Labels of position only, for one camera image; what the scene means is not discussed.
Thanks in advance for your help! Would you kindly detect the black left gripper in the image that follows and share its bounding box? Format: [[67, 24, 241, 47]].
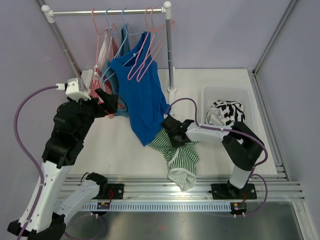
[[68, 87, 119, 141]]

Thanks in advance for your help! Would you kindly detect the bright blue tank top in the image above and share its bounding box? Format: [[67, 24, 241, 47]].
[[110, 32, 169, 146]]

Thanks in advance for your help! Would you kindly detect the green white striped tank top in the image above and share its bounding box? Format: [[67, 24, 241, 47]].
[[147, 129, 200, 192]]

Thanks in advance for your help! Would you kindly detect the black white striped tank top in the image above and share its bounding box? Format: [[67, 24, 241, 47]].
[[205, 99, 246, 126]]

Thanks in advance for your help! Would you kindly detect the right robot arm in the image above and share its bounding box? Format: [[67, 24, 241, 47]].
[[161, 116, 268, 200]]

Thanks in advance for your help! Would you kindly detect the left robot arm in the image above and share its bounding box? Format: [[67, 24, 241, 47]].
[[7, 88, 119, 240]]

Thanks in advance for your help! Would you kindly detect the teal blue tank top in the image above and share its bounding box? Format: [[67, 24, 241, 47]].
[[104, 32, 131, 118]]

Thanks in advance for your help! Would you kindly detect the red white striped tank top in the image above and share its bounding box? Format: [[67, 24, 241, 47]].
[[89, 27, 119, 103]]

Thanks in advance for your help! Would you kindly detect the white plastic basket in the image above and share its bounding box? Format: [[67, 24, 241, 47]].
[[199, 85, 254, 129]]

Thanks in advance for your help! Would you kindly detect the white and chrome clothes rack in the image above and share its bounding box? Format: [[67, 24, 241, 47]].
[[38, 0, 177, 105]]

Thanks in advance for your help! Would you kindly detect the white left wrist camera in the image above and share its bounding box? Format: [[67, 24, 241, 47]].
[[55, 77, 92, 102]]

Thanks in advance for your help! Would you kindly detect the white slotted cable duct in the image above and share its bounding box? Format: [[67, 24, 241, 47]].
[[80, 201, 231, 213]]

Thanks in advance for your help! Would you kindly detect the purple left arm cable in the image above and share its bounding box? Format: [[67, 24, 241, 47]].
[[13, 85, 68, 238]]

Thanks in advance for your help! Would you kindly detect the aluminium mounting rail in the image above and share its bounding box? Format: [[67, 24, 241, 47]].
[[54, 174, 306, 201]]

